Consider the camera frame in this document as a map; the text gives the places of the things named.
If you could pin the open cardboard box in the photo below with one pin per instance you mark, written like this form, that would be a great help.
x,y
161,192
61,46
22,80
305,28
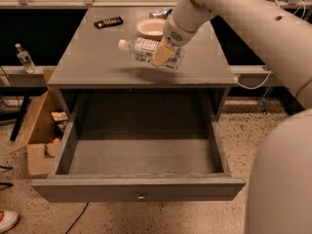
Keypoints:
x,y
38,133

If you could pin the black remote control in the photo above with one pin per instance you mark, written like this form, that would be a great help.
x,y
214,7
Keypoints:
x,y
104,23

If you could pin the white sneaker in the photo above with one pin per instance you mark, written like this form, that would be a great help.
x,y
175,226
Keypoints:
x,y
8,219

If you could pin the grey cabinet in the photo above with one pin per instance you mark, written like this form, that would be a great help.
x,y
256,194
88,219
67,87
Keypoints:
x,y
92,61

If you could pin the snack box in carton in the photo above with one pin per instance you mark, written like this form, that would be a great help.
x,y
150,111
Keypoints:
x,y
60,119

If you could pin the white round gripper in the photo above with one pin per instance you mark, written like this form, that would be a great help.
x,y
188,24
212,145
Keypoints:
x,y
173,33

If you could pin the white bowl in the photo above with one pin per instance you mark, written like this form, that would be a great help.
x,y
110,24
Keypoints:
x,y
151,28

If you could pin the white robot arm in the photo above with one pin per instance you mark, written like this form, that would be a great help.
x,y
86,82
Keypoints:
x,y
280,189

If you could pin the crumpled blue snack bag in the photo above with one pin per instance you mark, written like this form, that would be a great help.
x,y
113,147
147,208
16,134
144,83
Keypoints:
x,y
162,14

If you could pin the clear water bottle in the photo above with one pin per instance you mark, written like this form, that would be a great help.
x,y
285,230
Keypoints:
x,y
25,59

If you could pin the open grey top drawer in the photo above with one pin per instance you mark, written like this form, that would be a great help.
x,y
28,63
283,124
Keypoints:
x,y
112,150

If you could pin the blue label plastic bottle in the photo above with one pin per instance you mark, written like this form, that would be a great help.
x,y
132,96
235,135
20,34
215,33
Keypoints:
x,y
143,49

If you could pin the metal drawer knob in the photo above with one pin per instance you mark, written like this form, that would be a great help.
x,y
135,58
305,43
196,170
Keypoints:
x,y
141,197

